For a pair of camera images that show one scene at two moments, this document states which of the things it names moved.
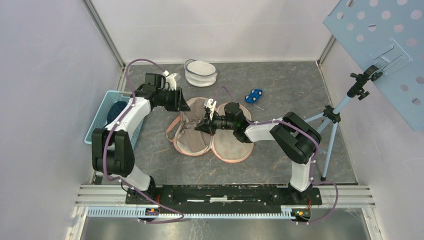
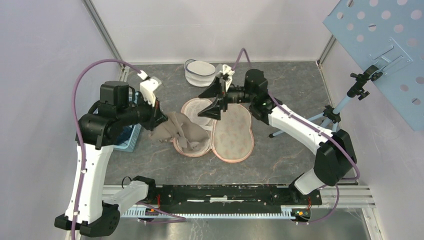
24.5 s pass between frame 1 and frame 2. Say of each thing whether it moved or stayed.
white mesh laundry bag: stayed
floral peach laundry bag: stayed
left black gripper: moved
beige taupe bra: moved
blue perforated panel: stayed
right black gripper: moved
